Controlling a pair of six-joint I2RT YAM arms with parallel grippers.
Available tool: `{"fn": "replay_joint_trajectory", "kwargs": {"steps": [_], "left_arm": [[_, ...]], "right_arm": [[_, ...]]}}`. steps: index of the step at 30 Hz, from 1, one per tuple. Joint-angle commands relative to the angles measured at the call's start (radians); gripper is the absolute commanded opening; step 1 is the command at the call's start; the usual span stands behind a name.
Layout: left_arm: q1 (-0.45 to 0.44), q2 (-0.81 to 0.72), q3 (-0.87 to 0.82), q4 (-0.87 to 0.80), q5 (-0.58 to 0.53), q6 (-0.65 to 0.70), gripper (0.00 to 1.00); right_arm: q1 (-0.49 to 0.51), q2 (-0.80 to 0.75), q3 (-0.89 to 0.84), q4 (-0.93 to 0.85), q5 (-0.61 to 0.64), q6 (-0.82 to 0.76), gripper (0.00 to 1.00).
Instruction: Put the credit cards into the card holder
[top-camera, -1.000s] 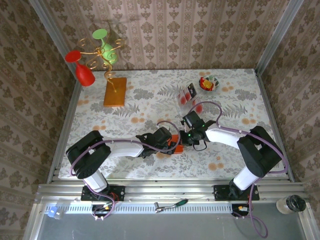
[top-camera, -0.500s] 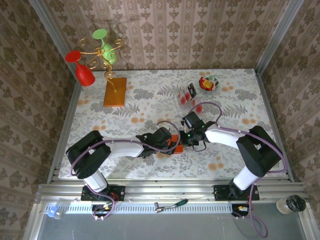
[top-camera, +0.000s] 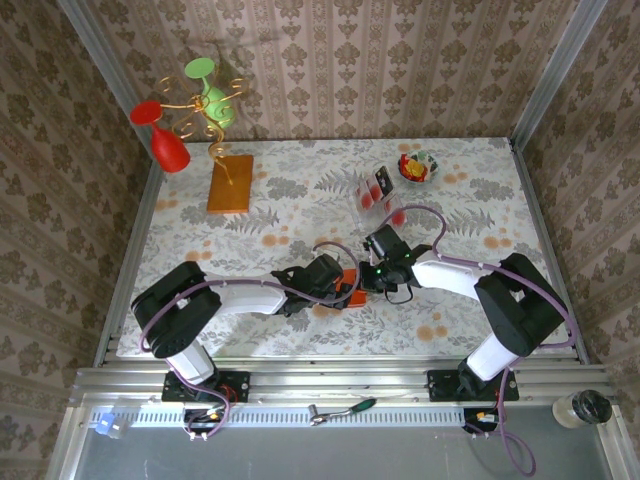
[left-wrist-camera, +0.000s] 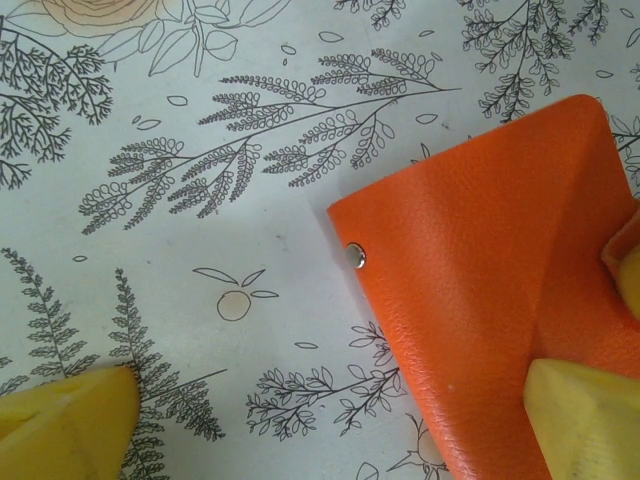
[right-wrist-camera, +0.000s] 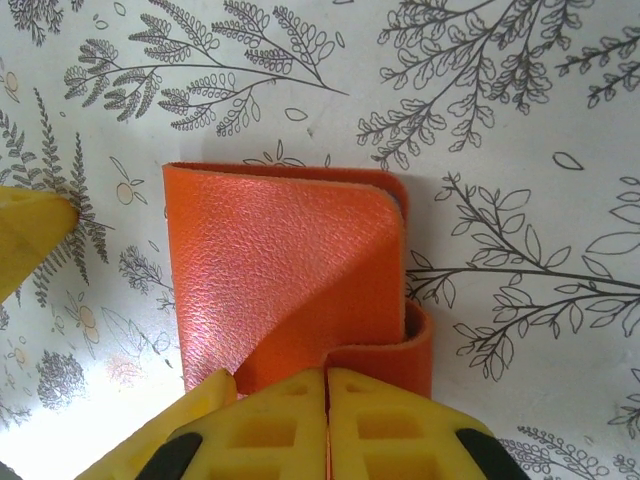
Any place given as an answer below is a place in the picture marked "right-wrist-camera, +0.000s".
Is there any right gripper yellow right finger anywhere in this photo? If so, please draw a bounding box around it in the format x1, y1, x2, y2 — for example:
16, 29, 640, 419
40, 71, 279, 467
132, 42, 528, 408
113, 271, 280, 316
327, 368, 522, 480

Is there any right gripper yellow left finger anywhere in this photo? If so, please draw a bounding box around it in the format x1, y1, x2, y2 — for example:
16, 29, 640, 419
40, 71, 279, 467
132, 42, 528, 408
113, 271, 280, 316
142, 368, 329, 480

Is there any orange leather card holder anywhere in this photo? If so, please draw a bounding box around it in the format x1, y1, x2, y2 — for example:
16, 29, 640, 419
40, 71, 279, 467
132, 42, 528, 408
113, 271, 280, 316
162, 160, 435, 401

